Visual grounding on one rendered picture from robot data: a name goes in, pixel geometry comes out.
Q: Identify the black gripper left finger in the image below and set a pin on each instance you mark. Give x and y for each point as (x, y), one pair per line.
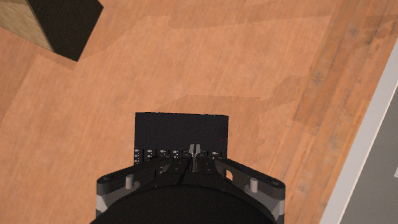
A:
(115, 185)

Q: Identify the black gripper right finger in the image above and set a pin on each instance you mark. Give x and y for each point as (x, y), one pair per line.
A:
(265, 189)

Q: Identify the black lighting desk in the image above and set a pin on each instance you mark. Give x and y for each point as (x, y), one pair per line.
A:
(158, 134)

